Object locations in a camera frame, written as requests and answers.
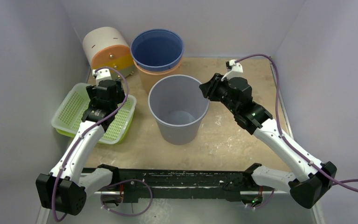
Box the blue plastic bucket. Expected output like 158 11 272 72
130 29 185 72

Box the orange printed plastic bucket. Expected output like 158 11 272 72
134 59 183 94

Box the small round drawer cabinet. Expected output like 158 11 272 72
83 27 135 77

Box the white perforated plastic basket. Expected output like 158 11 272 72
51 82 137 145

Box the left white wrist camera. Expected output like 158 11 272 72
92 69 112 85

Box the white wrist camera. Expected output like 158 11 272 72
92 69 112 85
221 59 243 81

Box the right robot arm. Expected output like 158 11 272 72
199 73 337 209

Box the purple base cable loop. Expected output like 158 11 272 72
100 178 153 217

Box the green plastic tray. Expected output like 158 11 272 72
51 116 132 145

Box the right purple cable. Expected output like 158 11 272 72
235 54 358 196

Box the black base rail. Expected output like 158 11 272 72
80 167 275 203

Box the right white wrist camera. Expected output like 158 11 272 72
221 59 243 81

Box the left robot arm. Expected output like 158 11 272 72
35 75 209 216

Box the grey plastic bucket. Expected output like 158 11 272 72
148 75 209 145

